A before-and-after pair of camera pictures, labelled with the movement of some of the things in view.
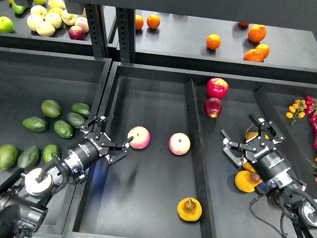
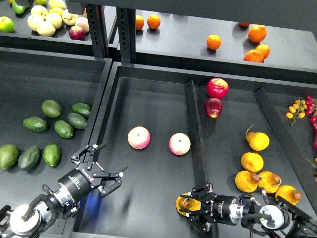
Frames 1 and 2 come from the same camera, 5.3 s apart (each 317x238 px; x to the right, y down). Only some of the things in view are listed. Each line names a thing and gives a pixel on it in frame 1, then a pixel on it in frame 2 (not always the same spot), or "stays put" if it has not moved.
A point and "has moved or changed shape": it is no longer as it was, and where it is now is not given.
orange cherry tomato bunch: x=296 y=110 stays put
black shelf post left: x=96 y=19 stays put
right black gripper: x=269 y=161 → x=221 y=209
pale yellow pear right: x=69 y=19 stays put
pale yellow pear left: x=33 y=21 stays put
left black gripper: x=88 y=150 → x=87 y=175
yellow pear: x=189 y=209 has moved or changed shape
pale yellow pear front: x=45 y=29 stays put
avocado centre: x=63 y=129 stays put
